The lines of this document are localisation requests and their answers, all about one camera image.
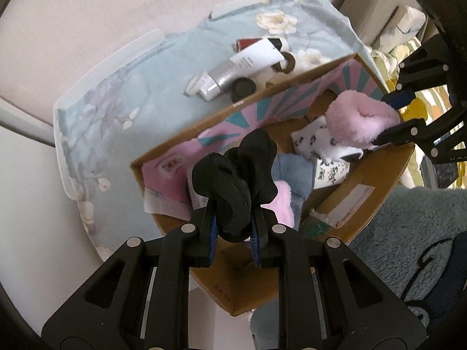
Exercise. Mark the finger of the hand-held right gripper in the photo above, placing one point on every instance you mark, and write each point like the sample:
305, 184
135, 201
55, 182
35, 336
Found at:
401, 98
405, 133

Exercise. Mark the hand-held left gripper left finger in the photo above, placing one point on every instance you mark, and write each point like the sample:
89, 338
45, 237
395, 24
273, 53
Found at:
213, 240

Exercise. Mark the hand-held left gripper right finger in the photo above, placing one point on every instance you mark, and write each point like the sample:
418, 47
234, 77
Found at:
256, 248

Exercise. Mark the cardboard box with pink lining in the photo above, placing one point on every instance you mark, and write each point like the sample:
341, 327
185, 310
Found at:
240, 284

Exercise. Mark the pink fluffy sock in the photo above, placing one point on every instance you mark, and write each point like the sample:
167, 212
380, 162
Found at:
282, 204
357, 120

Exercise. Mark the black sock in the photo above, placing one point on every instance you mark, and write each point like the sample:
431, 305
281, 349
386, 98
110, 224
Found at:
233, 189

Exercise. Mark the grey fluffy sock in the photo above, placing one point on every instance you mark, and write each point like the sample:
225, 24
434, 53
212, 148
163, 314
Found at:
292, 171

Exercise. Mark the white printed sock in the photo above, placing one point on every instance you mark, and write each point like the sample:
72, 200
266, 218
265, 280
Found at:
330, 175

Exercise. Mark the striped floral blanket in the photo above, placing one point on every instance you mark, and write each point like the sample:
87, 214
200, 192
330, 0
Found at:
383, 62

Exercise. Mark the white pillow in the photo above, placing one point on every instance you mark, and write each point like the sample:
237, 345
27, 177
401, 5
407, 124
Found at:
405, 22

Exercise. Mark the blue fluffy blanket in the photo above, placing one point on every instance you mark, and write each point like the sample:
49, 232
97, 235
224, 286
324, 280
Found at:
394, 233

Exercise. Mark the black round cap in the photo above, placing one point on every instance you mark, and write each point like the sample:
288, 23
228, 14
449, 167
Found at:
242, 87

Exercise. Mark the silver and white tube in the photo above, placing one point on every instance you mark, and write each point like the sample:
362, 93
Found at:
248, 63

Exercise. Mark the red cosmetic case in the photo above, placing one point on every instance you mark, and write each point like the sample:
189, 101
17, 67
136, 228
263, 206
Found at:
245, 45

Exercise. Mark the blue floral cloth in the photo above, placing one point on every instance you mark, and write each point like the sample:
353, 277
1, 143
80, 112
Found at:
146, 80

